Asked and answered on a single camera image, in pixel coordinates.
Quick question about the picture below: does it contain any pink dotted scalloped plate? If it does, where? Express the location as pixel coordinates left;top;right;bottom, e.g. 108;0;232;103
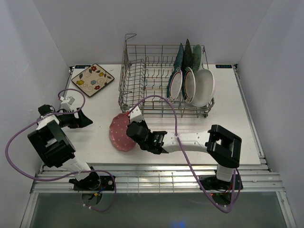
109;113;136;152

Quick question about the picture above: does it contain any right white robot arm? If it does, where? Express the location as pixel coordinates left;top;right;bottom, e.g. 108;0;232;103
126;121;242;189

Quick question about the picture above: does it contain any black table label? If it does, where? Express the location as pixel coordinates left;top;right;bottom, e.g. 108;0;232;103
75;65;90;69
215;64;233;69

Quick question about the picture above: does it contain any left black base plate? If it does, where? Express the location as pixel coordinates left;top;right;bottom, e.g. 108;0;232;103
69;175;115;191

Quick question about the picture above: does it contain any black floral square plate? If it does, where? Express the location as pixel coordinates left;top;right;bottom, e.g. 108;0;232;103
181;39;193;72

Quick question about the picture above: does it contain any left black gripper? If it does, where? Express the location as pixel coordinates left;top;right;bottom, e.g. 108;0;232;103
59;107;93;129

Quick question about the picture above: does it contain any right black table label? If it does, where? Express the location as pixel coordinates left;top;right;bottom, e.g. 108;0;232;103
215;64;233;69

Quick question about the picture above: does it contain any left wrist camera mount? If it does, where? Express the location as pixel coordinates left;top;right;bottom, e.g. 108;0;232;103
59;96;76;113

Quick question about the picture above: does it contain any aluminium rail frame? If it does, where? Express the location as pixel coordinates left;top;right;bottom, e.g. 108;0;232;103
30;64;297;228

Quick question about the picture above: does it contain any left black table label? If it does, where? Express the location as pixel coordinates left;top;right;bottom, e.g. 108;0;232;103
75;65;90;69

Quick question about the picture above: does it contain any pale green plate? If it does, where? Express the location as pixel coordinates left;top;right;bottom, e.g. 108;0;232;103
192;45;202;73

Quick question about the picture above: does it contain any round plate teal red rim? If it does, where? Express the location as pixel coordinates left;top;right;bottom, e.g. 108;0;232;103
181;67;196;104

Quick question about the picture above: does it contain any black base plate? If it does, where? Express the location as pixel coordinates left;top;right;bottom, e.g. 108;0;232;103
199;175;233;192
69;175;115;191

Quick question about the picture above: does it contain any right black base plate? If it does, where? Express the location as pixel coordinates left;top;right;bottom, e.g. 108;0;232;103
199;175;233;192

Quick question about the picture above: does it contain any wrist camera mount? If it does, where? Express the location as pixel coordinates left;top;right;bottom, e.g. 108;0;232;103
126;106;144;123
59;96;76;113

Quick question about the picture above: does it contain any grey wire dish rack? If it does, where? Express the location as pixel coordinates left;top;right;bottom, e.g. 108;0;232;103
118;34;216;119

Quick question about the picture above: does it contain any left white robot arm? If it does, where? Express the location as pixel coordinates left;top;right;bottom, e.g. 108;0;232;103
28;104;101;190

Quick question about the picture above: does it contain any teal square plate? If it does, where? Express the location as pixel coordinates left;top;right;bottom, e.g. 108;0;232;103
173;43;184;71

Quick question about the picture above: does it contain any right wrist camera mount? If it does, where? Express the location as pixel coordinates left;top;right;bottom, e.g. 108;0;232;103
126;106;144;123

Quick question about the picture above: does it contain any cream floral square plate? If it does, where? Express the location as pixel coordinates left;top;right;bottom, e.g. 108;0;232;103
71;64;114;97

